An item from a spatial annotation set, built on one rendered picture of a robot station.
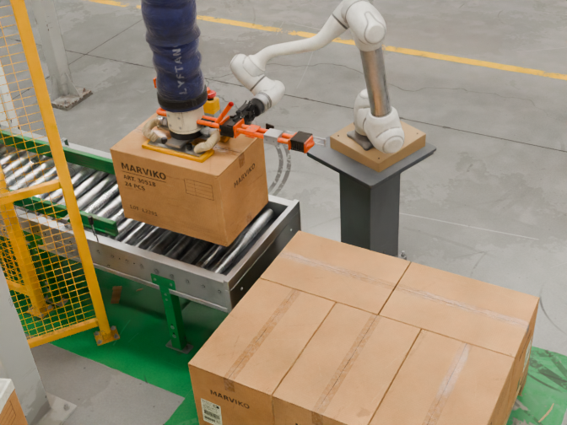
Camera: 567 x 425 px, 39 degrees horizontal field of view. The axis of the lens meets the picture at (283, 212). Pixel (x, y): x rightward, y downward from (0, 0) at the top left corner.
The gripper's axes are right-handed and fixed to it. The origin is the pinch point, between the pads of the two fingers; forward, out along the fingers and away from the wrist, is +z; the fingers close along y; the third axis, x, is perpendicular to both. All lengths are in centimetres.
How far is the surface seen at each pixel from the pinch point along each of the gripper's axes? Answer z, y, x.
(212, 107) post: -47, 23, 45
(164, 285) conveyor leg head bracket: 35, 76, 28
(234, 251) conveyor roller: 8, 66, 2
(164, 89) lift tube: 10.4, -18.3, 27.1
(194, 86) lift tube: 3.3, -18.6, 16.3
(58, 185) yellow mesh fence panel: 46, 21, 69
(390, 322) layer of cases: 22, 66, -85
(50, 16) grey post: -163, 50, 271
